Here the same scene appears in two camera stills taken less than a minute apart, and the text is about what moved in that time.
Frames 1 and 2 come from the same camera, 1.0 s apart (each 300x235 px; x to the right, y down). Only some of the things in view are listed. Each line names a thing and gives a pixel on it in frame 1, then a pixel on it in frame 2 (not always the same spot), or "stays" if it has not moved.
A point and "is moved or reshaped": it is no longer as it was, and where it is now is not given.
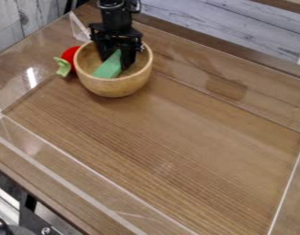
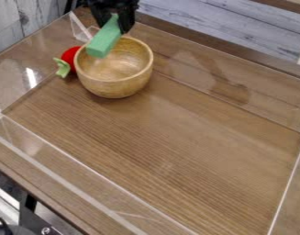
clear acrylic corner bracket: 81,31 stays
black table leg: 31,202 stays
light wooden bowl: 121,85 stays
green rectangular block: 109,68 is moved or reshaped
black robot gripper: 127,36 → 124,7
